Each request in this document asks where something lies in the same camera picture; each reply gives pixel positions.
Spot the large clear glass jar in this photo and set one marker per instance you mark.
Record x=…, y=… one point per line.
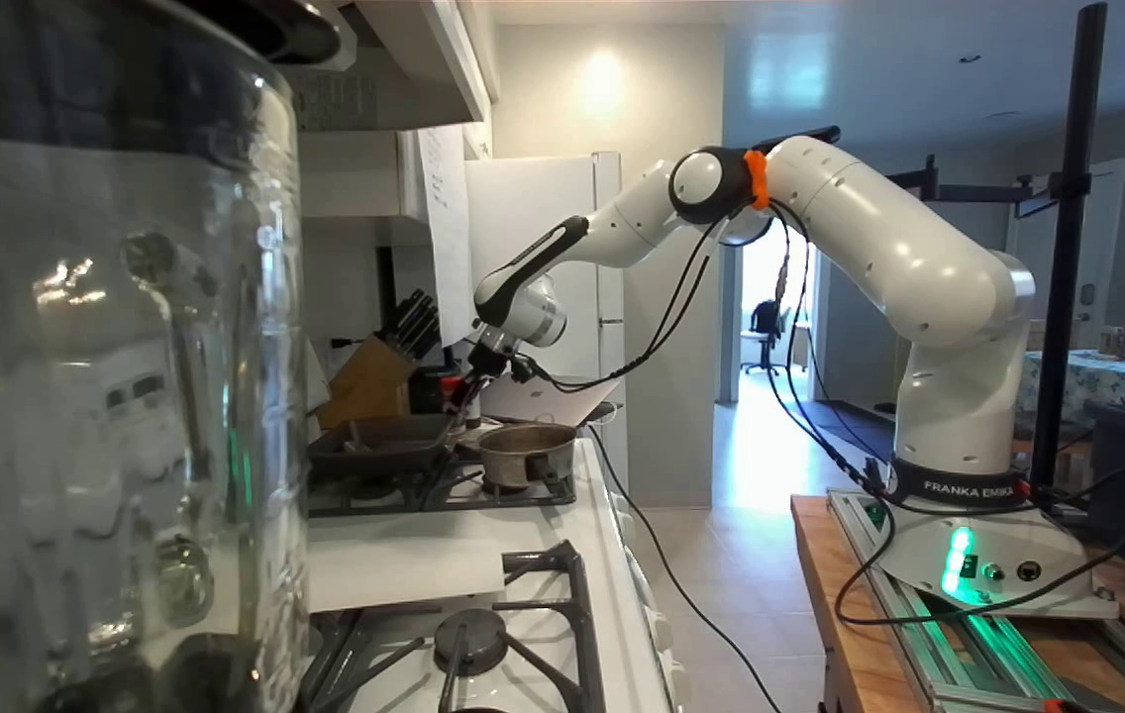
x=100, y=398

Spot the white gas stove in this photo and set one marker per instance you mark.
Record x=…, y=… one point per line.
x=586, y=569

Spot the white refrigerator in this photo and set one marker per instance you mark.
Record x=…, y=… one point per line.
x=668, y=398

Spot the patterned sofa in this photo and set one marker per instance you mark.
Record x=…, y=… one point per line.
x=1100, y=381

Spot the wooden knife block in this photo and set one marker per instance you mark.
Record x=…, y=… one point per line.
x=371, y=381

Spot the aluminium mounting rail frame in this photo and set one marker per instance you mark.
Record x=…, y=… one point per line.
x=970, y=658

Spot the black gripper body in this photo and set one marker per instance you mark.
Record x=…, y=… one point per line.
x=494, y=354

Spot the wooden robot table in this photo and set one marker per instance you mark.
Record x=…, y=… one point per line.
x=852, y=637

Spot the black vertical pole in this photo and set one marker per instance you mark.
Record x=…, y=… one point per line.
x=1072, y=262

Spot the black office chair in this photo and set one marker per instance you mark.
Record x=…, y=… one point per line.
x=762, y=321

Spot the white wall cabinet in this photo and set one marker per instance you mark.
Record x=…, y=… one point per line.
x=358, y=173

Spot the orange spice bottle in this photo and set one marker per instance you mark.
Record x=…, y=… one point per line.
x=462, y=385

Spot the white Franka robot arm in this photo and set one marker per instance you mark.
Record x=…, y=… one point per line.
x=932, y=279

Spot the grey metal saucepan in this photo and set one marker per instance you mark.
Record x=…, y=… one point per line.
x=523, y=456

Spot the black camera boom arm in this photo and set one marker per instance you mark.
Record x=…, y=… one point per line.
x=970, y=192

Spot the white range hood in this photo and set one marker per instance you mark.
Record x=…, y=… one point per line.
x=388, y=66

